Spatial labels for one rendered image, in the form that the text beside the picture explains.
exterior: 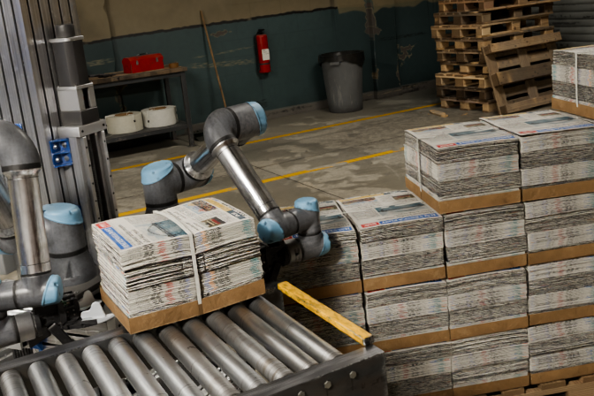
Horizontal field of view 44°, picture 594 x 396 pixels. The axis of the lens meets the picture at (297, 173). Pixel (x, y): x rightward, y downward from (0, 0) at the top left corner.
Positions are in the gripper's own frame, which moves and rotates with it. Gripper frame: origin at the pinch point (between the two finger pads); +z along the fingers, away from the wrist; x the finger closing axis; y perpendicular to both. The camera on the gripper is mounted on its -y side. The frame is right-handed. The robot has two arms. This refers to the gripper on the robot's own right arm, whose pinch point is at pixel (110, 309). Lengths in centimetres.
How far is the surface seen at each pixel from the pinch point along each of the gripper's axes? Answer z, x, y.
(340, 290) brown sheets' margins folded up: 75, 4, -17
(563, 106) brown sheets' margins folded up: 175, -2, 29
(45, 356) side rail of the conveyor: -20.5, -17.2, -0.3
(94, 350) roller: -9.7, -22.0, -0.3
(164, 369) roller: 1.9, -41.6, -1.1
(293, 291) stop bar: 43, -28, 2
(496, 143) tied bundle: 129, -15, 25
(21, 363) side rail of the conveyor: -26.0, -17.1, -0.3
